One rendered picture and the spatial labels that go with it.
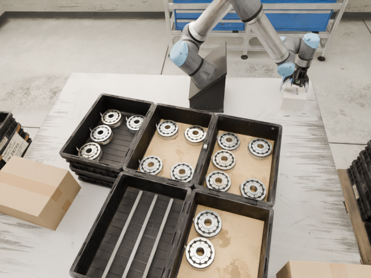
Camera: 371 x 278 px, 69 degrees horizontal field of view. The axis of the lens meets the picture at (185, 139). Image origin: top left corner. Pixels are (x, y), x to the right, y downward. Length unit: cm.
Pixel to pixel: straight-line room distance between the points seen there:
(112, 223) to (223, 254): 44
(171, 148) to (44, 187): 56
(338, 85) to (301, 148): 169
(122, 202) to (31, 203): 36
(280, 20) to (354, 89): 99
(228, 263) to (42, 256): 76
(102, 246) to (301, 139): 108
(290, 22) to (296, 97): 157
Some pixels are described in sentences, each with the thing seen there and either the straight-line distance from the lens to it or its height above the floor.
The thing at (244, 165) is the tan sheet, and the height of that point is 83.
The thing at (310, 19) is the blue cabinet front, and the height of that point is 45.
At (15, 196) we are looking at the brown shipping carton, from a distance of 133.
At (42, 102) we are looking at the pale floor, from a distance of 311.
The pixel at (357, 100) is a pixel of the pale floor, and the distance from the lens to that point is 302.
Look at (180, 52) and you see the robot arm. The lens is 138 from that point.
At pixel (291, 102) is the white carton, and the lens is 162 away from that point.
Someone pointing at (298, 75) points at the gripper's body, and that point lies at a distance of 157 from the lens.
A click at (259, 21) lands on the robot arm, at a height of 127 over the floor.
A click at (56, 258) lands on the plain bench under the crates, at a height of 70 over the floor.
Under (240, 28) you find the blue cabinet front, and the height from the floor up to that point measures 35.
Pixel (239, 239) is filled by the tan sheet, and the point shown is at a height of 83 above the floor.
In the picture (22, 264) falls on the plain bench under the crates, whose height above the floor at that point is 70.
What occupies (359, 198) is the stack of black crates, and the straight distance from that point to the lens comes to 208.
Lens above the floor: 184
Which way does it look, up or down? 52 degrees down
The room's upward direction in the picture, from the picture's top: 5 degrees counter-clockwise
